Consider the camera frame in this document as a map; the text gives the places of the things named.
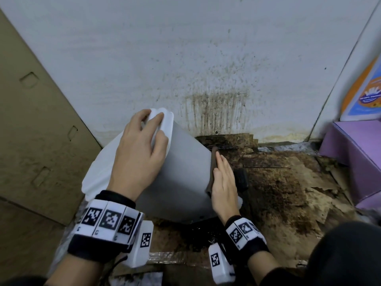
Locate person's left hand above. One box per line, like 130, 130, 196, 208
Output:
107, 109, 169, 202

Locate person's right hand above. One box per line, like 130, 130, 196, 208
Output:
211, 151, 241, 225

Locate brown cleaning cloth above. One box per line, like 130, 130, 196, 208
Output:
205, 145, 219, 197

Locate white pedal trash bin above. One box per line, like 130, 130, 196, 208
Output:
81, 107, 249, 224

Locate person's right forearm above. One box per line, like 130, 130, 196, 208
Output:
247, 250, 298, 286

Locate person's left forearm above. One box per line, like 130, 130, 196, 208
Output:
44, 253, 103, 286

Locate person's black trousers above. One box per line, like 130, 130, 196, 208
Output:
303, 221, 381, 286

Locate black right wristband white markers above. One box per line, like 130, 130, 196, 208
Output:
223, 215, 270, 265

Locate black wristband white markers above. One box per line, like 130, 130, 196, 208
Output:
223, 215, 270, 265
67, 190, 145, 264

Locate stained brown cardboard floor sheet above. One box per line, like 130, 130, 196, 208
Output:
110, 133, 358, 286

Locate black left wristband white markers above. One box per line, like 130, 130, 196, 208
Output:
67, 190, 145, 264

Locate tan cardboard panel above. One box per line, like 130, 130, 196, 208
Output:
0, 8, 102, 280

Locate purple display box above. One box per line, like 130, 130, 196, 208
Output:
318, 119, 381, 212

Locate white bottle blue orange label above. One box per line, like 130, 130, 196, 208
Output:
340, 55, 381, 122

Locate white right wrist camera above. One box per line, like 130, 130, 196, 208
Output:
208, 242, 236, 285

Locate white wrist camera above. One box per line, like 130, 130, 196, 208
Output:
208, 242, 236, 285
122, 220, 155, 269

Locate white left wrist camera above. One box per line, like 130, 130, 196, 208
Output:
122, 220, 155, 269

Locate black left camera cable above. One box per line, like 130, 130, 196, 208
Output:
100, 255, 129, 286

